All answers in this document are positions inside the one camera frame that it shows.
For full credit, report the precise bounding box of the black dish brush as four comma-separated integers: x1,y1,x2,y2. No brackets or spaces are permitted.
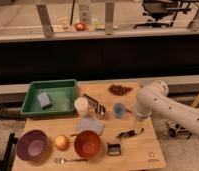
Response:
107,128,144,156

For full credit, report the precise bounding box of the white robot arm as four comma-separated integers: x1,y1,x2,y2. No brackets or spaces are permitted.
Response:
134,80,199,136

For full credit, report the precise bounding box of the white plastic cup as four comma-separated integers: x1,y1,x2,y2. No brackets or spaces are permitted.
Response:
74,97,88,117

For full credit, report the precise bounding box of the blue plastic cup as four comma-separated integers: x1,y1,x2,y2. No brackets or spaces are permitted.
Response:
113,103,126,119

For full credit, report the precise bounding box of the green plastic tray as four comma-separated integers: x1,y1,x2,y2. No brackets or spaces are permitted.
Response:
21,79,77,117

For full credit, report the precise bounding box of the grey folded cloth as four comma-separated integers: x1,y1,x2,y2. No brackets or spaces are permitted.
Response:
76,118,105,135

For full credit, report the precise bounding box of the wooden board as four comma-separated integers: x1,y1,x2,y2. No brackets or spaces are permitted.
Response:
12,81,165,171

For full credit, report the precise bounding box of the blue sponge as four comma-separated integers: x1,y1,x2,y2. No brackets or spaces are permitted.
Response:
37,93,52,109

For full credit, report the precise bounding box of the orange bowl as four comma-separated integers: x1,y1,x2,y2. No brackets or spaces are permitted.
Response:
74,130,101,159

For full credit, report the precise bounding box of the red fruit on shelf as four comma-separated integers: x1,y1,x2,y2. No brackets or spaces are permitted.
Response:
74,22,87,31

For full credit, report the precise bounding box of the yellow apple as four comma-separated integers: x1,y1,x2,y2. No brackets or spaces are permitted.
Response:
55,135,69,151

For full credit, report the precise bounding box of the silver fork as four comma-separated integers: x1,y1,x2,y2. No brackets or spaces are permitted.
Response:
55,158,88,164

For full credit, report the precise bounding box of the purple bowl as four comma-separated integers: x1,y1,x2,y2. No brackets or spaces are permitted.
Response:
16,130,48,161

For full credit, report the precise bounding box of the black office chair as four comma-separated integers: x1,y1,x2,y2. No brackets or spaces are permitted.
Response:
134,0,199,29

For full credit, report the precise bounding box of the black clamp mount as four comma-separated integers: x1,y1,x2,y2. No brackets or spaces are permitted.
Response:
168,124,192,138

